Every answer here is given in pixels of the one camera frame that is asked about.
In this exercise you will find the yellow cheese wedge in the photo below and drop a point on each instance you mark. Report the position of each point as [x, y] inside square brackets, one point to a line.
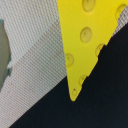
[86, 26]

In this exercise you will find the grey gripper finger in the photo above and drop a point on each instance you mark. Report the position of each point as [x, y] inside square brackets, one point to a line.
[5, 54]

